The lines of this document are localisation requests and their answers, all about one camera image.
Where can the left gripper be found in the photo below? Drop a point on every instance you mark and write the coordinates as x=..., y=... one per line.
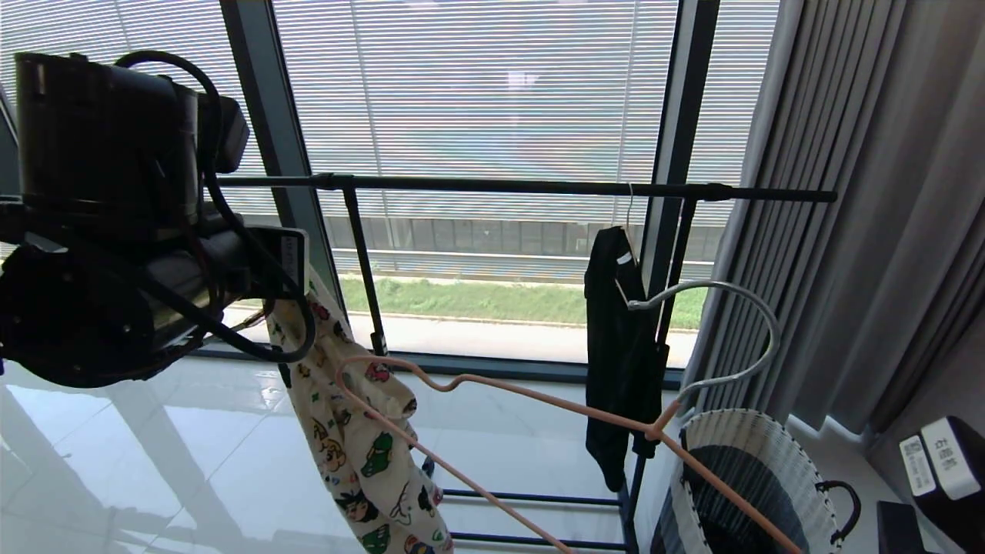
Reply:
x=231, y=269

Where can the cream printed garment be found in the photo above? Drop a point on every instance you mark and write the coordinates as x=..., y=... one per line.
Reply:
x=362, y=462

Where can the pink clothes hanger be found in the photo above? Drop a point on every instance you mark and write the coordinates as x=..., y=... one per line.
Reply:
x=539, y=396
x=629, y=223

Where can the black garment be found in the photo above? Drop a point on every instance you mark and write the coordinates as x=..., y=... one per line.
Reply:
x=616, y=362

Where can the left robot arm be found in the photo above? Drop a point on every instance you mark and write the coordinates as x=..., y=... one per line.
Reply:
x=92, y=154

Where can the black clothes rack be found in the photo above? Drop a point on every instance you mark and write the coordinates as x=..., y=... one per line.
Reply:
x=500, y=185

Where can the white laundry basket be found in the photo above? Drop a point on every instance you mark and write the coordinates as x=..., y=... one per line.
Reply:
x=769, y=438

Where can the window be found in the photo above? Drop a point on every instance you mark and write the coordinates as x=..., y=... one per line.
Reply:
x=477, y=92

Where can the beige curtain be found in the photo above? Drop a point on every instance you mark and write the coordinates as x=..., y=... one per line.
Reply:
x=869, y=192

